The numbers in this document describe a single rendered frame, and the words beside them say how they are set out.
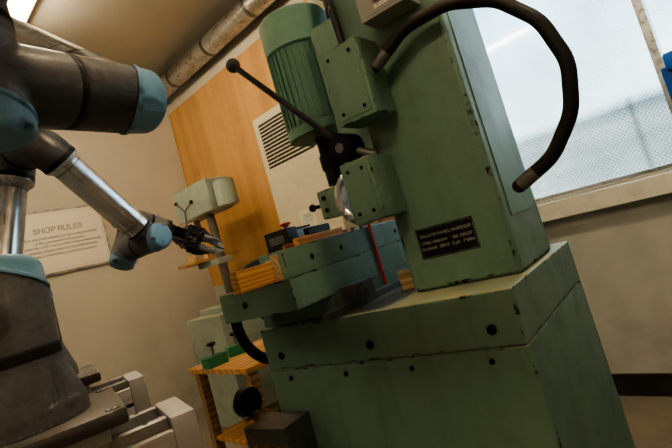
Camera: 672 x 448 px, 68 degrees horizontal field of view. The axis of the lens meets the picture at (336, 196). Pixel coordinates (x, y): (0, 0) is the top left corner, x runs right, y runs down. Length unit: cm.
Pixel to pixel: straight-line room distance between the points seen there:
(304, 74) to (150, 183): 322
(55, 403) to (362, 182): 58
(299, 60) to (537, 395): 83
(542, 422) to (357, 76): 65
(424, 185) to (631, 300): 152
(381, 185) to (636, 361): 172
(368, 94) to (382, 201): 20
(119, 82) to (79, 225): 348
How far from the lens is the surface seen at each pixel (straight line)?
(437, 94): 96
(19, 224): 146
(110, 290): 401
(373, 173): 92
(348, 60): 96
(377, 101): 93
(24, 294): 77
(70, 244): 396
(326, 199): 119
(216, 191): 328
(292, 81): 119
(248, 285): 91
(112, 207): 144
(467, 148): 93
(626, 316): 239
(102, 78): 54
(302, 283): 96
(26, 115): 49
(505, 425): 91
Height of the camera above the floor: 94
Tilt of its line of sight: 5 degrees up
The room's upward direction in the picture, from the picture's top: 16 degrees counter-clockwise
